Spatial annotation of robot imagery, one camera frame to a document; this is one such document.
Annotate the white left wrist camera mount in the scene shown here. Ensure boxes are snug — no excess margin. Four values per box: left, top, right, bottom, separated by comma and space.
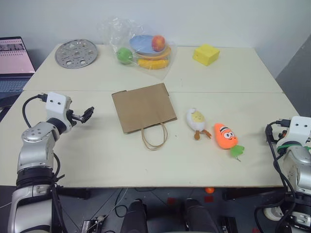
45, 91, 73, 122

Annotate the blue plate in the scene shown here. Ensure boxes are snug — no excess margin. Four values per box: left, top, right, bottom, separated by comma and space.
129, 34, 169, 55

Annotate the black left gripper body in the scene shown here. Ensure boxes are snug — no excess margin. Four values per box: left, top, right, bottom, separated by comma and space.
66, 109, 85, 126

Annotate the yellow cheese block toy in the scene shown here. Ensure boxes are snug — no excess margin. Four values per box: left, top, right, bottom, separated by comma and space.
192, 43, 221, 67

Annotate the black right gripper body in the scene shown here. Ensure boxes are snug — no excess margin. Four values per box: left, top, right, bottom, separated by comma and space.
274, 129, 290, 146

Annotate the yellow banana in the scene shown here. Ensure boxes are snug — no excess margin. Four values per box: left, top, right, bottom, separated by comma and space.
137, 58, 171, 70

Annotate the black box on floor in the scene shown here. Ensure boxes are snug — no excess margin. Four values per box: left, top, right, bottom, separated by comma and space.
82, 214, 108, 233

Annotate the orange carrot plush toy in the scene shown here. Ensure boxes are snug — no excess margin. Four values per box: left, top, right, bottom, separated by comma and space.
213, 122, 245, 163

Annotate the dark rounded shape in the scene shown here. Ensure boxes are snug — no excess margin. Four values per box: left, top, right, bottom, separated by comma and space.
184, 198, 220, 233
121, 199, 149, 233

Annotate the white egg plush toy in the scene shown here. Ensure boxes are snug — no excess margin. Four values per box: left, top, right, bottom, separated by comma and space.
186, 107, 212, 141

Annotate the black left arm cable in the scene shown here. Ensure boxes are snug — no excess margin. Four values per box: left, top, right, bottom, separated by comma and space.
22, 93, 49, 128

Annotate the clear plastic bag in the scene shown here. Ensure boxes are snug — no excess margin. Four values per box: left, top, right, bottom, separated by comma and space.
97, 16, 176, 80

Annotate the green band on right wrist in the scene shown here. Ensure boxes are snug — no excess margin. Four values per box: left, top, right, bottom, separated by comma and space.
277, 141, 311, 154

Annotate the red apple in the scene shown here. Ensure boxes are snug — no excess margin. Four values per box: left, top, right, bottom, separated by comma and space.
151, 34, 167, 52

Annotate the green apple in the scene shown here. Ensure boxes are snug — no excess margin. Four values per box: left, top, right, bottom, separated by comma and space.
117, 47, 134, 65

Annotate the brown paper bag with handles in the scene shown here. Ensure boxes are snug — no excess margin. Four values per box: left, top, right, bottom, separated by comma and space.
111, 83, 178, 151

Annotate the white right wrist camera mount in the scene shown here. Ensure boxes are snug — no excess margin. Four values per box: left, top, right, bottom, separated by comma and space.
276, 116, 311, 148

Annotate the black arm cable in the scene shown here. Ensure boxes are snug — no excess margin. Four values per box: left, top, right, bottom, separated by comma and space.
22, 93, 49, 128
254, 118, 302, 233

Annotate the round perforated metal plate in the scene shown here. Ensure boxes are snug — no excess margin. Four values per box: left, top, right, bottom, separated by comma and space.
54, 38, 99, 69

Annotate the white caster wheel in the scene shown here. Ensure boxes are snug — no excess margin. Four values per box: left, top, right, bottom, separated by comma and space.
263, 205, 284, 221

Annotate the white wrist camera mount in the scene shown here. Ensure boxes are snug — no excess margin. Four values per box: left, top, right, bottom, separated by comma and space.
45, 91, 73, 122
276, 116, 311, 148

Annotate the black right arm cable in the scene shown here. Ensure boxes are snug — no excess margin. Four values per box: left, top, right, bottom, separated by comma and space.
254, 118, 302, 233

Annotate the orange plate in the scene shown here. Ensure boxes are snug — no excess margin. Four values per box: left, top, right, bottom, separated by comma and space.
135, 45, 172, 60

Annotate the open laptop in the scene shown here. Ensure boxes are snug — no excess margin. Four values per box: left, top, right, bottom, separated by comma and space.
0, 36, 37, 107

